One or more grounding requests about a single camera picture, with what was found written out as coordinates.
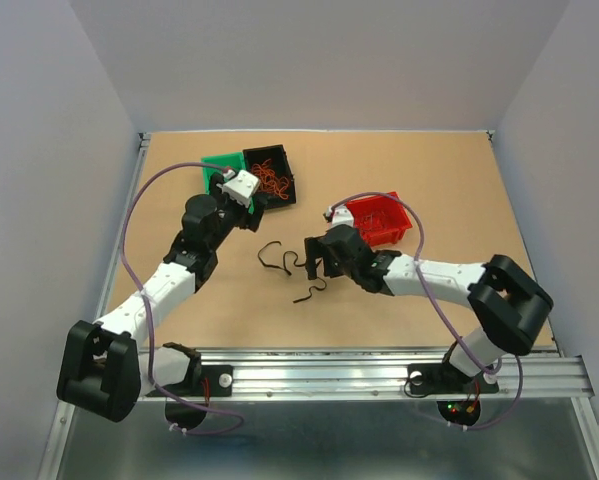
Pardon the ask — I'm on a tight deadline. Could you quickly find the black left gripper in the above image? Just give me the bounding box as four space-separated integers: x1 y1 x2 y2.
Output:
208 173 266 251

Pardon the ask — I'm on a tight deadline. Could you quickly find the red plastic bin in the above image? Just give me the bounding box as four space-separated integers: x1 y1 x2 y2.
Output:
346 192 412 247

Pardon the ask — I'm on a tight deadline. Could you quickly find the orange cable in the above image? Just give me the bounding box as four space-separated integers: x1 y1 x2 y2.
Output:
251 158 293 199

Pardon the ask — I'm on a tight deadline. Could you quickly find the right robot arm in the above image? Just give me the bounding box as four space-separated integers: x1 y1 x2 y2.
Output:
304 225 554 392

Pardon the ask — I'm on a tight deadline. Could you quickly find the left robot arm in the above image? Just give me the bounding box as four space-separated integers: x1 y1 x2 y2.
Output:
56 193 267 422

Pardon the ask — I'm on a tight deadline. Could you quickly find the green plastic bin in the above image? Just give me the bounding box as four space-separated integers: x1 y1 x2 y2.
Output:
202 152 253 211

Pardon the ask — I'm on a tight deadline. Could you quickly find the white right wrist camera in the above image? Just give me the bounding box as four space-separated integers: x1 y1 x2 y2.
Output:
324 205 355 230

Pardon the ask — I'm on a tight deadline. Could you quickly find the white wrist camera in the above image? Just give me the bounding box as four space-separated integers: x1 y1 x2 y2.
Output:
324 205 355 230
221 170 260 208

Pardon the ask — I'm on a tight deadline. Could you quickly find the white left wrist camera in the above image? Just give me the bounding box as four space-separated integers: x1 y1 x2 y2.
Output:
221 170 260 208

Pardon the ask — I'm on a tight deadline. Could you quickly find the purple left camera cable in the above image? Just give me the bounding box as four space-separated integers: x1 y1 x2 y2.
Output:
118 162 245 436

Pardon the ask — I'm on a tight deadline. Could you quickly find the purple camera cable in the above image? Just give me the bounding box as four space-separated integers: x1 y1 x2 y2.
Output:
328 192 525 432
118 162 245 436

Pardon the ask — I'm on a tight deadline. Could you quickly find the aluminium mounting rail frame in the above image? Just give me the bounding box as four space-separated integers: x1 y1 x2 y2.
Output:
40 130 599 479

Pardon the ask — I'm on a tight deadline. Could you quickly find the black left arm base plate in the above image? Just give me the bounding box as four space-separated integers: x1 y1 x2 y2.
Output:
153 361 234 399

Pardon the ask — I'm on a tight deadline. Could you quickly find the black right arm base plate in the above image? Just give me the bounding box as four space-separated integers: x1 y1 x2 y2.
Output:
403 363 499 398

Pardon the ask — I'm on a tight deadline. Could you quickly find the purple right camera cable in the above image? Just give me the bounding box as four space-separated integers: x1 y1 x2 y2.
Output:
328 192 525 432

